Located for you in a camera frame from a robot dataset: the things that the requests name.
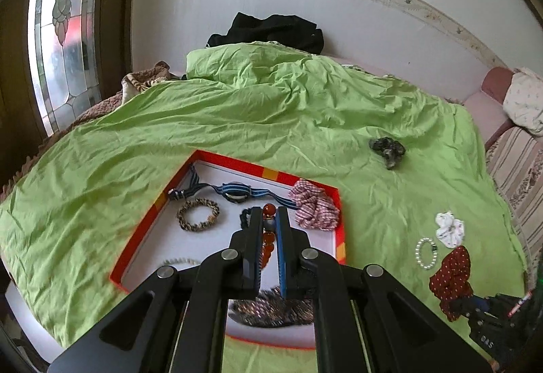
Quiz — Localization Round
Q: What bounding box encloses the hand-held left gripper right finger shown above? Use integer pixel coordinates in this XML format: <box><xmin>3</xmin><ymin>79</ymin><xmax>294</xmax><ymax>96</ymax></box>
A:
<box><xmin>277</xmin><ymin>207</ymin><xmax>495</xmax><ymax>373</ymax></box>

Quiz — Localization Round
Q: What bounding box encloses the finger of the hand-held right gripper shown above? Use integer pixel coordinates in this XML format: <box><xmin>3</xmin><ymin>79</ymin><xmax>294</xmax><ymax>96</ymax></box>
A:
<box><xmin>449</xmin><ymin>296</ymin><xmax>490</xmax><ymax>314</ymax></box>

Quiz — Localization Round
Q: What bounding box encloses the stained glass window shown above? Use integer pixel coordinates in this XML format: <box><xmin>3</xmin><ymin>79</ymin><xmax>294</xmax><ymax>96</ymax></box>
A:
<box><xmin>27</xmin><ymin>0</ymin><xmax>107</xmax><ymax>136</ymax></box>

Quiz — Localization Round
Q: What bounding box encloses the white floral pillow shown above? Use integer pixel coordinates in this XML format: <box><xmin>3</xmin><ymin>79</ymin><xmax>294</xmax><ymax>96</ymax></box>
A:
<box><xmin>503</xmin><ymin>68</ymin><xmax>543</xmax><ymax>138</ymax></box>

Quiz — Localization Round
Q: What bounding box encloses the pink cushion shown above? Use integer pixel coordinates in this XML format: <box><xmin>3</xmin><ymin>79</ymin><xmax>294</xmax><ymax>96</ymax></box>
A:
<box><xmin>462</xmin><ymin>67</ymin><xmax>516</xmax><ymax>149</ymax></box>

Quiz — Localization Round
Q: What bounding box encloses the red bead bracelet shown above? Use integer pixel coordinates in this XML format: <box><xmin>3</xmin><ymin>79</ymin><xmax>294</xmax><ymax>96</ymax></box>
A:
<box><xmin>261</xmin><ymin>204</ymin><xmax>278</xmax><ymax>270</ymax></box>

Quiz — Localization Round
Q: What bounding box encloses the black clothing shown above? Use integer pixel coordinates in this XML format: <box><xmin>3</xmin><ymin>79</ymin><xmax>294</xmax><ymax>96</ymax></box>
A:
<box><xmin>206</xmin><ymin>12</ymin><xmax>324</xmax><ymax>55</ymax></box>

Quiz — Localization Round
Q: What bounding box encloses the leopard print bracelet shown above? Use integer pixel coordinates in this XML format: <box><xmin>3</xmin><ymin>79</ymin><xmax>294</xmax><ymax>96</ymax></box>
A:
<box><xmin>176</xmin><ymin>198</ymin><xmax>220</xmax><ymax>234</ymax></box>

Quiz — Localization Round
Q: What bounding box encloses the red-rimmed white tray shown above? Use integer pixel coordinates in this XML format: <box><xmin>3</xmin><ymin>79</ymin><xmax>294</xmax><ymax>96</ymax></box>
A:
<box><xmin>109</xmin><ymin>149</ymin><xmax>348</xmax><ymax>352</ymax></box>

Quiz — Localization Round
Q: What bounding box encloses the glittery dark scrunchie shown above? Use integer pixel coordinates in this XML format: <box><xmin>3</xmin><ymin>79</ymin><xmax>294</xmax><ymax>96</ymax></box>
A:
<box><xmin>229</xmin><ymin>287</ymin><xmax>315</xmax><ymax>329</ymax></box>

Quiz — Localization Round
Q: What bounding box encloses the red polka dot scrunchie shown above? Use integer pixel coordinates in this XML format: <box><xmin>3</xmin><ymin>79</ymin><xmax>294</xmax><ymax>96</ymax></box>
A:
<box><xmin>428</xmin><ymin>246</ymin><xmax>473</xmax><ymax>322</ymax></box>

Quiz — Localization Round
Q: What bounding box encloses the pink plaid scrunchie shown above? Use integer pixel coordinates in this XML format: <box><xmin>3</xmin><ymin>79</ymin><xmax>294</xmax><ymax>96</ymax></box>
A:
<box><xmin>288</xmin><ymin>179</ymin><xmax>342</xmax><ymax>231</ymax></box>

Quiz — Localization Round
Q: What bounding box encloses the green bed sheet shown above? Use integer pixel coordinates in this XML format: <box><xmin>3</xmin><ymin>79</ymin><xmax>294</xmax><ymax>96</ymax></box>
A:
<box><xmin>0</xmin><ymin>41</ymin><xmax>529</xmax><ymax>363</ymax></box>

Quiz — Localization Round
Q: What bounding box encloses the white dotted scrunchie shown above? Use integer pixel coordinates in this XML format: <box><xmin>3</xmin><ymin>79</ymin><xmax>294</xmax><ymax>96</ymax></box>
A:
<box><xmin>435</xmin><ymin>211</ymin><xmax>466</xmax><ymax>248</ymax></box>

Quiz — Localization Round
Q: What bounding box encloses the striped floral cushion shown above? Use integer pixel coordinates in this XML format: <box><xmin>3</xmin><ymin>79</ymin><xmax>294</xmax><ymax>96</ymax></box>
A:
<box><xmin>484</xmin><ymin>125</ymin><xmax>543</xmax><ymax>255</ymax></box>

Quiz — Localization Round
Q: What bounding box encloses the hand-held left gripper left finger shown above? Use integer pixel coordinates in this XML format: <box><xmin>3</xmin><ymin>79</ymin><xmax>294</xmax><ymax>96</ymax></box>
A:
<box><xmin>49</xmin><ymin>207</ymin><xmax>264</xmax><ymax>373</ymax></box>

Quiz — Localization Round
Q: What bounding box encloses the white pearl bracelet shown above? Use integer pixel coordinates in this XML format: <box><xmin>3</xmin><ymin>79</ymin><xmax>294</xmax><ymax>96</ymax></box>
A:
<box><xmin>415</xmin><ymin>236</ymin><xmax>437</xmax><ymax>271</ymax></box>
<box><xmin>161</xmin><ymin>256</ymin><xmax>202</xmax><ymax>268</ymax></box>

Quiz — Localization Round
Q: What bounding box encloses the blue striped elastic band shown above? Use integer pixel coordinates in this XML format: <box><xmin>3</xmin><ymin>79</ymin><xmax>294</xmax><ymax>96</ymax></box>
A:
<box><xmin>167</xmin><ymin>164</ymin><xmax>302</xmax><ymax>208</ymax></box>

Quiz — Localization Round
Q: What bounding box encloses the leopard print cloth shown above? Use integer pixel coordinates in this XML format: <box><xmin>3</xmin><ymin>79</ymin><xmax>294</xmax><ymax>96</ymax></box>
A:
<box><xmin>122</xmin><ymin>61</ymin><xmax>179</xmax><ymax>102</ymax></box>

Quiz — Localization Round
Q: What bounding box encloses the brown fuzzy blanket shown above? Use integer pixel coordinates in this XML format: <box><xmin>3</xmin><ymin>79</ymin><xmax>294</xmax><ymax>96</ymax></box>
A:
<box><xmin>0</xmin><ymin>99</ymin><xmax>124</xmax><ymax>204</ymax></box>

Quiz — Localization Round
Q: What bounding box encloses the dark green scrunchie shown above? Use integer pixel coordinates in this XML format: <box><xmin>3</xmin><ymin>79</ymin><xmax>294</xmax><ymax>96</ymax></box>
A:
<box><xmin>368</xmin><ymin>136</ymin><xmax>407</xmax><ymax>170</ymax></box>

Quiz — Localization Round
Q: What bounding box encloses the dark wooden window frame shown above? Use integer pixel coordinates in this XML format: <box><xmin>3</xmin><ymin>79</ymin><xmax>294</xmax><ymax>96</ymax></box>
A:
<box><xmin>97</xmin><ymin>0</ymin><xmax>147</xmax><ymax>102</ymax></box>

